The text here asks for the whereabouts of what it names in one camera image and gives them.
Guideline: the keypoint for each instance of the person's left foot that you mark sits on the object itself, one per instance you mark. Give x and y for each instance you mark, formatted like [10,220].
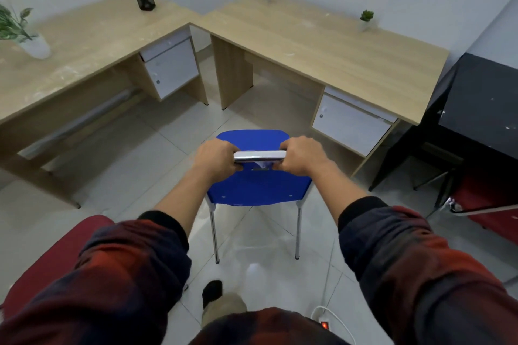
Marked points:
[212,292]

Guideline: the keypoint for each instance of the wooden table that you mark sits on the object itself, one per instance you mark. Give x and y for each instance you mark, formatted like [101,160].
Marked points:
[323,49]
[81,45]

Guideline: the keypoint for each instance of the person's left hand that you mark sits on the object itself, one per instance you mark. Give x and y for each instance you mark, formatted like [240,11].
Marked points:
[216,160]

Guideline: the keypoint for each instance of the black table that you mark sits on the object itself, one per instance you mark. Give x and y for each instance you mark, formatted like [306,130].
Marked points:
[481,106]

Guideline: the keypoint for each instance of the person's left forearm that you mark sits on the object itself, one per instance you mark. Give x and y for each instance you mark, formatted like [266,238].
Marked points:
[178,203]

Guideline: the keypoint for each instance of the person's right hand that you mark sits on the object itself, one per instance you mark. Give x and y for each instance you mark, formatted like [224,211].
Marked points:
[307,156]

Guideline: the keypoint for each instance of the red chair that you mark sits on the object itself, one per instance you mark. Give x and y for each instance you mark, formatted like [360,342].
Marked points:
[48,260]
[485,195]

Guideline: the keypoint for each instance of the blue chair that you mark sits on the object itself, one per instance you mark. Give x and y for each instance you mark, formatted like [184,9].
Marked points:
[259,191]

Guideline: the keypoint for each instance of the trailing green plant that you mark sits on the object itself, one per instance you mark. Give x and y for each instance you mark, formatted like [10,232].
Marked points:
[36,47]

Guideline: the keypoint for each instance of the person's plaid shirt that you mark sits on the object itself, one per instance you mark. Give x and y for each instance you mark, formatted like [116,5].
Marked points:
[267,328]

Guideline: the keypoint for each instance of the person's left leg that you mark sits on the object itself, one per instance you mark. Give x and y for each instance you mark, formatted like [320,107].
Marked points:
[224,310]

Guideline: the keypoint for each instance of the person's right forearm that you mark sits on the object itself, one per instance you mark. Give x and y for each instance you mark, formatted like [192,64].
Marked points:
[344,191]

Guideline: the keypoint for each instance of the tiny green plant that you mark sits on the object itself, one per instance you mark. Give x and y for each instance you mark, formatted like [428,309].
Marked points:
[367,15]

